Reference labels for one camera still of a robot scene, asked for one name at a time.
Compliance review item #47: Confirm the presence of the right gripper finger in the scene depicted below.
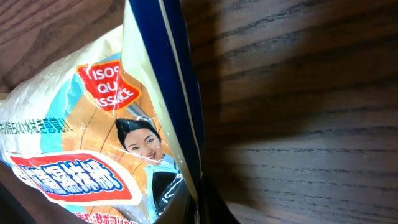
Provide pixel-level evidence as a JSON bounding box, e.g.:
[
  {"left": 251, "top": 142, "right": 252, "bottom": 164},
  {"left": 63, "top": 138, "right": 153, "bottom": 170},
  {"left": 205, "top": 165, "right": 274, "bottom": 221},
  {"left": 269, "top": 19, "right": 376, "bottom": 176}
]
[{"left": 195, "top": 175, "right": 239, "bottom": 224}]

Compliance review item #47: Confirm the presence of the yellow snack bag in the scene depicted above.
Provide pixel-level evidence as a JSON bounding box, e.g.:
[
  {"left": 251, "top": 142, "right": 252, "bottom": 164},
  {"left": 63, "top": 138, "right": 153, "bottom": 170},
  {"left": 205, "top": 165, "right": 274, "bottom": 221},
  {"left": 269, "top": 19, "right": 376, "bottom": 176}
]
[{"left": 1, "top": 0, "right": 205, "bottom": 223}]

